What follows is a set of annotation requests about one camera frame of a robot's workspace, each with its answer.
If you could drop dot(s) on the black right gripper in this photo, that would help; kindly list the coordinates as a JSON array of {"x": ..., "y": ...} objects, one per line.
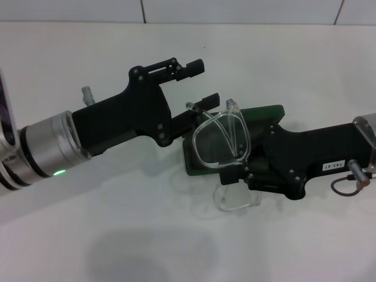
[{"x": 317, "y": 149}]

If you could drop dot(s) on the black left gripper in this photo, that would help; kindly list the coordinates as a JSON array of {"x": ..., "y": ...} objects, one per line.
[{"x": 123, "y": 117}]

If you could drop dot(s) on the green glasses case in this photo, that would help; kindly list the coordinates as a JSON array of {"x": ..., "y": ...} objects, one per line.
[{"x": 264, "y": 113}]

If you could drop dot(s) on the clear white glasses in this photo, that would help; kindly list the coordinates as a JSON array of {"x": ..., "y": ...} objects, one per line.
[{"x": 211, "y": 141}]

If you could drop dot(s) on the right clear flange plate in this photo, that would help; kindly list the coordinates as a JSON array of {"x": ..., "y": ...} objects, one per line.
[{"x": 359, "y": 122}]

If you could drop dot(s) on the clear flange plate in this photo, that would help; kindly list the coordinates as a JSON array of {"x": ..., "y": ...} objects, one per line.
[
  {"x": 359, "y": 122},
  {"x": 69, "y": 138}
]

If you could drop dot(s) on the left clear flange plate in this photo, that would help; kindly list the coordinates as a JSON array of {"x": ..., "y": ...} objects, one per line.
[{"x": 69, "y": 138}]

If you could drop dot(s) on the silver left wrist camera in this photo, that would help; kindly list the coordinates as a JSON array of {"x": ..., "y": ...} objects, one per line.
[{"x": 7, "y": 117}]

